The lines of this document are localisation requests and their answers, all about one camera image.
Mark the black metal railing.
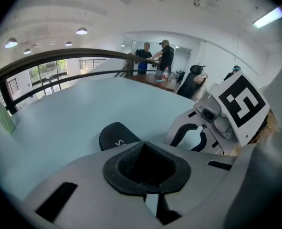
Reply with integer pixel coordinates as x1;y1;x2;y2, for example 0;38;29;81
0;48;161;129

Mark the beige cloth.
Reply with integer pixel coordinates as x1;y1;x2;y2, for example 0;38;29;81
193;72;209;103

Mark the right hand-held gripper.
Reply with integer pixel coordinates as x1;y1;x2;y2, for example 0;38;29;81
164;70;271;156

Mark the black high-back office chair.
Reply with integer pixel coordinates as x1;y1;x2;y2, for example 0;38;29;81
177;64;207;99

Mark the brown wooden table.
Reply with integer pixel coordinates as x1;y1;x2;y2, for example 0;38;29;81
125;72;182;93

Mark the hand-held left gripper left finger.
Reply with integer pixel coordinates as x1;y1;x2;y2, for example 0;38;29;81
23;141;164;229

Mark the fluorescent tube ceiling light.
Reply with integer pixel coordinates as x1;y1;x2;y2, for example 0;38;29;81
252;6;282;29

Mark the black glasses case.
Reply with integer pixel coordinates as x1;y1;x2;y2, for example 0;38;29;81
98;122;142;152

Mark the pale green vase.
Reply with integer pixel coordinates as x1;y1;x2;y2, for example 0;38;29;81
0;102;16;134

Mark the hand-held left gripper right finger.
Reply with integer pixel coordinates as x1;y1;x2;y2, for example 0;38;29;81
144;141;237;229

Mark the large glass window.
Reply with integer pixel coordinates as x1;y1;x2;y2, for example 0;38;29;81
28;59;68;98

